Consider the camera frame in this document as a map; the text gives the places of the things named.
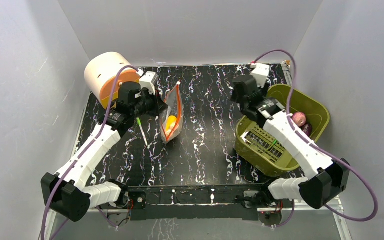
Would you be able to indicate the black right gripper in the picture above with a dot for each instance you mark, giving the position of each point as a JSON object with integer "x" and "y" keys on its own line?
{"x": 242, "y": 93}

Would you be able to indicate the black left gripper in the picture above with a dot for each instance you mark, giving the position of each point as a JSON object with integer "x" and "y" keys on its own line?
{"x": 160, "y": 107}

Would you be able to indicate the clear orange zip top bag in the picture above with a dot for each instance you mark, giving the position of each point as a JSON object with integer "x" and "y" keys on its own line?
{"x": 175, "y": 107}

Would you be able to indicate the yellow toy lemon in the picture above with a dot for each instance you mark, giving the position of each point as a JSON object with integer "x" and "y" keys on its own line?
{"x": 170, "y": 123}

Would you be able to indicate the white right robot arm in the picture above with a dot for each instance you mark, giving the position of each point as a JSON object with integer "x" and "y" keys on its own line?
{"x": 325, "y": 177}

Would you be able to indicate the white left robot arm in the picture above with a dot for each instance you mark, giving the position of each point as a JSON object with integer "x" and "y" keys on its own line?
{"x": 66, "y": 191}

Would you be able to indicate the green white pen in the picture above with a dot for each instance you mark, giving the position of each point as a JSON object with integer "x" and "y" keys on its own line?
{"x": 142, "y": 131}

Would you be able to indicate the olive green plastic basket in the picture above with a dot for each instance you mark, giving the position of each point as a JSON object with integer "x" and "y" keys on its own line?
{"x": 253, "y": 143}

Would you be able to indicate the pink toy onion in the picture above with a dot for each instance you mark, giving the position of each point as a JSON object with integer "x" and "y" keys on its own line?
{"x": 299, "y": 118}

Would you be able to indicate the white orange cylindrical drum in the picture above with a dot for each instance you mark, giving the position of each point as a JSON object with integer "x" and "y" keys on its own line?
{"x": 100, "y": 74}

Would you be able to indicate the purple toy eggplant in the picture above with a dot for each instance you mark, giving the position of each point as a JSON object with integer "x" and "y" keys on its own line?
{"x": 307, "y": 129}

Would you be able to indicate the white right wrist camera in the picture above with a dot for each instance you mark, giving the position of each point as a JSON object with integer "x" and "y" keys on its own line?
{"x": 260, "y": 72}

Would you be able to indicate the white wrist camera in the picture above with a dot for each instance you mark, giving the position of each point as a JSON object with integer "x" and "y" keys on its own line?
{"x": 260, "y": 72}
{"x": 148, "y": 80}

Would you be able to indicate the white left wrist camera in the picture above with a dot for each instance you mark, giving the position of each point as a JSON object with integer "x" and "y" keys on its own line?
{"x": 148, "y": 80}

